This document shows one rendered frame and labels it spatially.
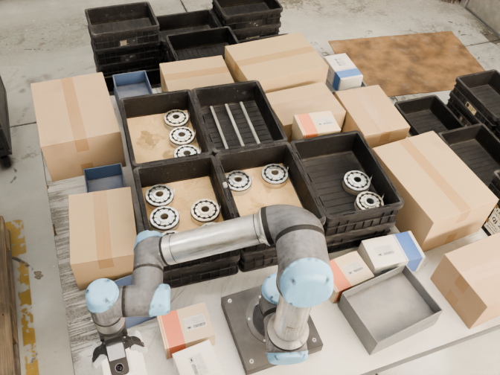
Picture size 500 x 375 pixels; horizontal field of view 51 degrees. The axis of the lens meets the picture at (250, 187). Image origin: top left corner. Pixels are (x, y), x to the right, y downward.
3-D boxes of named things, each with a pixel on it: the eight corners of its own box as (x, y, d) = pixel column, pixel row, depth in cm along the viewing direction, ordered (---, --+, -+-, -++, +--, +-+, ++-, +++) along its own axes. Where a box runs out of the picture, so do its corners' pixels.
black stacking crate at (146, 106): (213, 175, 204) (213, 154, 196) (136, 188, 197) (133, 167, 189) (190, 110, 229) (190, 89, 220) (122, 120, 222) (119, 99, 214)
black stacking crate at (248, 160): (321, 240, 186) (327, 221, 178) (242, 257, 180) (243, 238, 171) (285, 163, 211) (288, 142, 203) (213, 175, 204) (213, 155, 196)
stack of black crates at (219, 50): (227, 85, 349) (229, 25, 316) (242, 114, 331) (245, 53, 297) (168, 95, 339) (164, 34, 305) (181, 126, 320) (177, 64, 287)
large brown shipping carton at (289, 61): (295, 65, 275) (299, 31, 260) (321, 100, 257) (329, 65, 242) (224, 80, 262) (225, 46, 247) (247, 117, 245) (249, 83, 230)
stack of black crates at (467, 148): (503, 215, 288) (531, 173, 262) (457, 228, 280) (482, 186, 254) (460, 165, 312) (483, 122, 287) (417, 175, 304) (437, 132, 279)
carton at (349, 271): (351, 261, 195) (356, 250, 189) (370, 287, 188) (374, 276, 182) (315, 276, 189) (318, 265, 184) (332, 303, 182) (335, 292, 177)
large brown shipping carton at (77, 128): (126, 166, 220) (120, 131, 205) (52, 182, 211) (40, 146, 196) (109, 107, 244) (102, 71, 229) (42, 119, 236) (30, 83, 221)
